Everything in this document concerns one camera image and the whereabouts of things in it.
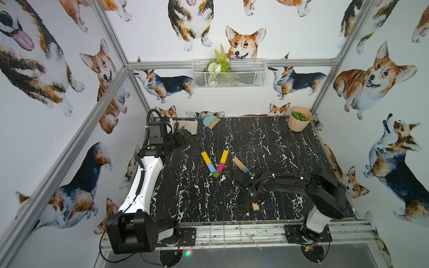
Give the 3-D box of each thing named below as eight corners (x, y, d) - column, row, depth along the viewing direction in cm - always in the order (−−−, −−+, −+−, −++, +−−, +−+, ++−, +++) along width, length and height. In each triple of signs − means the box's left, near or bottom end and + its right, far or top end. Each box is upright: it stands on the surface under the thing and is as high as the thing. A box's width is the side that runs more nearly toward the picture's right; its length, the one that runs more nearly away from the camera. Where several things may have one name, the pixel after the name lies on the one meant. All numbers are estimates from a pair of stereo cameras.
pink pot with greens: (289, 133, 114) (294, 121, 105) (284, 119, 123) (289, 106, 114) (308, 133, 114) (316, 121, 105) (302, 119, 123) (309, 106, 114)
